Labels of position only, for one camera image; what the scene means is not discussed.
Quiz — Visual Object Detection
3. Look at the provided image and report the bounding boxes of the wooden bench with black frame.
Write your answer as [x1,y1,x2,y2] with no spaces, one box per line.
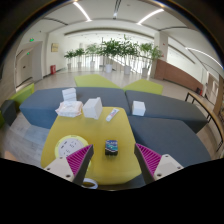
[184,90,224,153]

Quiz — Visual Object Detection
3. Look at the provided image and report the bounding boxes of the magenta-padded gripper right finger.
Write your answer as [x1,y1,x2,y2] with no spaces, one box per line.
[134,142,185,185]

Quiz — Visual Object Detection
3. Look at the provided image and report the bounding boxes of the long grey sofa seat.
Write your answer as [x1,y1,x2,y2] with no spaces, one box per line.
[18,86,131,130]

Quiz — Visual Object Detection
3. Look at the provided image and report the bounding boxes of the small plain white box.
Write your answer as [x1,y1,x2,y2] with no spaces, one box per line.
[131,100,147,117]

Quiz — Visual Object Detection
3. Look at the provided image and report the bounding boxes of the white printed paper box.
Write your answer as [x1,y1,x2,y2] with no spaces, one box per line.
[61,87,78,102]

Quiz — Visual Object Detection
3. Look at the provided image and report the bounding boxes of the yellow wall picture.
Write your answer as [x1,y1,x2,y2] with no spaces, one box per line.
[50,42,60,53]

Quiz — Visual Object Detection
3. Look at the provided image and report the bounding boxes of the white tube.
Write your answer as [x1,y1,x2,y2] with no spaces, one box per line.
[105,107,120,123]

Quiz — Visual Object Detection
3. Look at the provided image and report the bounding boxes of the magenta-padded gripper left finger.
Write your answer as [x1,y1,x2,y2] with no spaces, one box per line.
[43,143,95,186]

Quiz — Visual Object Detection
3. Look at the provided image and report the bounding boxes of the ceiling light strips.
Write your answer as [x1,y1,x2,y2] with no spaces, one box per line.
[72,1,224,70]

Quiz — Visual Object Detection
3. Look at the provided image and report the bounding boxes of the green sofa seat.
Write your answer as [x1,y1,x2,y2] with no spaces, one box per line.
[8,82,36,105]
[73,73,122,90]
[122,78,165,96]

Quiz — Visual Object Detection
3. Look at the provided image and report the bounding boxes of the small dark printed box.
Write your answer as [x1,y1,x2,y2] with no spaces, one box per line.
[104,139,119,157]

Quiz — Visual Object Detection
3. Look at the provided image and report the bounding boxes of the row of potted green plants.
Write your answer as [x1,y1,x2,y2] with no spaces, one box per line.
[63,34,164,79]

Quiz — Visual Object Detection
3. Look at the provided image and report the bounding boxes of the pink white wet wipes pack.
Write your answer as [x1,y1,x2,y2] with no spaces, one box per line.
[54,100,84,119]

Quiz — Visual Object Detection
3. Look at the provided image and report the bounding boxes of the white cube tissue box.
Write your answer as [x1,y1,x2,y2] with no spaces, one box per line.
[81,96,104,121]

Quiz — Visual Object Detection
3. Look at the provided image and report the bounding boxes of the dark grey sofa block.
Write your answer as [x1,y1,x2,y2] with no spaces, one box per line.
[0,98,18,127]

